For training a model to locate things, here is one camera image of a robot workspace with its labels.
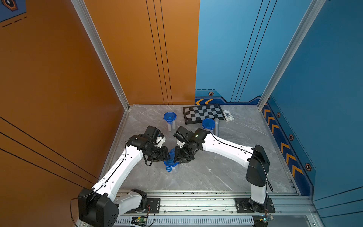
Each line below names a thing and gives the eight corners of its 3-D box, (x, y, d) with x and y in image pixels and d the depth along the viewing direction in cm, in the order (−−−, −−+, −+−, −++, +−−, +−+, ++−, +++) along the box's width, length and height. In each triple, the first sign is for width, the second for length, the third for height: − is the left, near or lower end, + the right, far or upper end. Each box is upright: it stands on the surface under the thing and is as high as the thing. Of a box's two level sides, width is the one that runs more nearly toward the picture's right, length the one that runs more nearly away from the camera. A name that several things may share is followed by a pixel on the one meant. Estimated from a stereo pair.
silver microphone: (213, 135, 104) (214, 132, 101) (213, 121, 113) (214, 117, 110) (218, 136, 104) (219, 133, 100) (218, 121, 113) (219, 118, 109)
